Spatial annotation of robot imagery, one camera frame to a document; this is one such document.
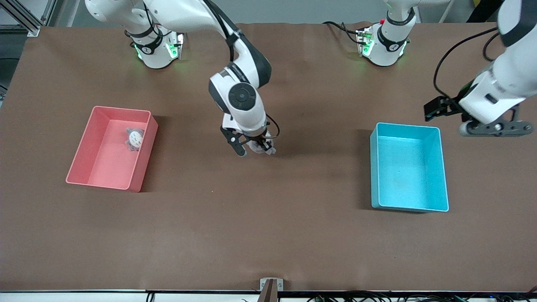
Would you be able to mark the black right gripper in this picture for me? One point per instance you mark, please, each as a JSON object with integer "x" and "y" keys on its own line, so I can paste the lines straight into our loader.
{"x": 259, "y": 139}

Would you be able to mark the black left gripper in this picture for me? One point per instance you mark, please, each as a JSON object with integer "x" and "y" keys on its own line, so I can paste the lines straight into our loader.
{"x": 450, "y": 106}

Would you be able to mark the small grey plush toy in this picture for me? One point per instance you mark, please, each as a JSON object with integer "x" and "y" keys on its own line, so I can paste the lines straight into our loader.
{"x": 256, "y": 149}

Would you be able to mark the large grey plush toy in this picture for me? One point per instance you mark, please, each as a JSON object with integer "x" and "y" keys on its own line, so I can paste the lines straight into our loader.
{"x": 135, "y": 139}

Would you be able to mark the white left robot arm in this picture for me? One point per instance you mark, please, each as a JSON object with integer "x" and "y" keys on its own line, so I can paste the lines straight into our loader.
{"x": 503, "y": 75}

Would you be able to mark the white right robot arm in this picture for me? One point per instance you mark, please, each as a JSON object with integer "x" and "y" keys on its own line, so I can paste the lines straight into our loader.
{"x": 243, "y": 98}

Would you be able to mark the blue plastic box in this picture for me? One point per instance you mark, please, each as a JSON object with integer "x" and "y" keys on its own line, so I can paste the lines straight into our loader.
{"x": 407, "y": 176}

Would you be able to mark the pink plastic box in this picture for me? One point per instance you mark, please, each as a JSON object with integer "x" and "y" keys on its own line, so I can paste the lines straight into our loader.
{"x": 105, "y": 167}

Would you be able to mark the brown table cover sheet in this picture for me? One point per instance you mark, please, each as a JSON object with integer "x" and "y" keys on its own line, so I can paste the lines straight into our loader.
{"x": 268, "y": 230}

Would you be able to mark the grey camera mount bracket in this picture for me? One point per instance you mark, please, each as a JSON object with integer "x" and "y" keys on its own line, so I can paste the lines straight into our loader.
{"x": 271, "y": 293}

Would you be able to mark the aluminium extrusion frame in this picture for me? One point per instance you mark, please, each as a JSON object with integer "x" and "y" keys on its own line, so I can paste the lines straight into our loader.
{"x": 29, "y": 26}

